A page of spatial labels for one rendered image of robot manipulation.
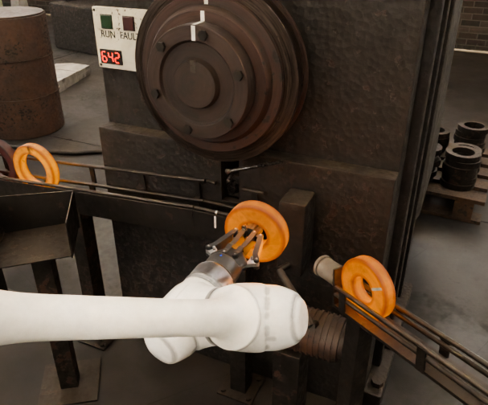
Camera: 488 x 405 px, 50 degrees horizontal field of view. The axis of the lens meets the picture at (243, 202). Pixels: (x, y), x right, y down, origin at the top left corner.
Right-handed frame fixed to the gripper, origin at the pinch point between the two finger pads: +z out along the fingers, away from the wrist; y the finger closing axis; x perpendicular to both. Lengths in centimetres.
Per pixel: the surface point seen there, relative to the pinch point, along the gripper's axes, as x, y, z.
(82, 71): -94, -341, 321
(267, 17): 41.6, -7.5, 23.7
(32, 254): -24, -69, -7
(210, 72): 30.2, -17.8, 13.9
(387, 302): -12.2, 31.6, 0.3
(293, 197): -5.4, 0.5, 24.3
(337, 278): -15.2, 18.3, 7.5
